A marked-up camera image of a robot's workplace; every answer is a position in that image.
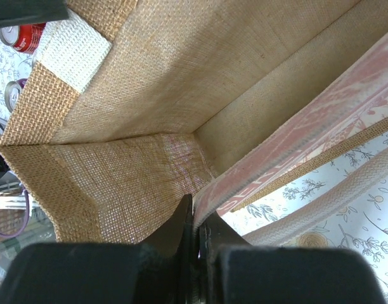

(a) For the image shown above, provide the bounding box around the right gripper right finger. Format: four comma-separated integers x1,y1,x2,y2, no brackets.
198,213,385,303

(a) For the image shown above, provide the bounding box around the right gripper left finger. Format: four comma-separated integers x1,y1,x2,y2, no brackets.
0,194,193,303

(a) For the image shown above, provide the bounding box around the brown jute canvas bag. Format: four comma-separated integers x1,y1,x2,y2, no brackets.
0,1,388,243

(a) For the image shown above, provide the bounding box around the purple fanta can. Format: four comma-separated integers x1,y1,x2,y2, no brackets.
4,78,27,113

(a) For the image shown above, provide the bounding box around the red coke can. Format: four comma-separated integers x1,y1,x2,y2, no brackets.
0,23,46,54

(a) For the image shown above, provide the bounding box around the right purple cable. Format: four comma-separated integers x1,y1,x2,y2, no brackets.
0,186,32,238

